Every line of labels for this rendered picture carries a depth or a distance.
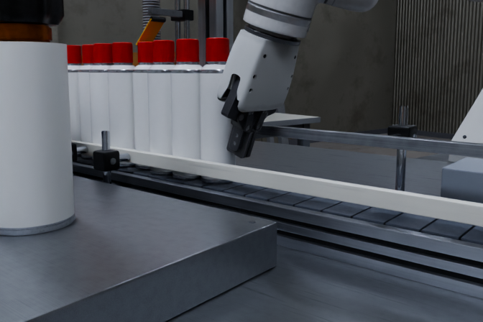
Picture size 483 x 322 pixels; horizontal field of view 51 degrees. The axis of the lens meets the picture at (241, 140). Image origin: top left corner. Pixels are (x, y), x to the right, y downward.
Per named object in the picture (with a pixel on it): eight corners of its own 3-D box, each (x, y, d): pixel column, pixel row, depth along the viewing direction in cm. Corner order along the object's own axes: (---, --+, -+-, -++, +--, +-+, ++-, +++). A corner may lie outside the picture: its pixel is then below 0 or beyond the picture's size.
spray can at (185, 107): (166, 178, 76) (163, 38, 73) (181, 172, 81) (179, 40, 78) (198, 181, 74) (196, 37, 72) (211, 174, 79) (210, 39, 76)
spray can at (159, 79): (143, 171, 81) (140, 40, 79) (172, 167, 85) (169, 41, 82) (160, 177, 77) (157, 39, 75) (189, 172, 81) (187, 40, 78)
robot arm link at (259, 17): (275, 3, 71) (269, 25, 72) (234, -3, 64) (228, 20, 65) (325, 21, 66) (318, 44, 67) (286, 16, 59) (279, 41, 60)
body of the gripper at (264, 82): (275, 20, 72) (254, 95, 75) (228, 14, 64) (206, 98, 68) (319, 37, 67) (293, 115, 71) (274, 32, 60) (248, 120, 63)
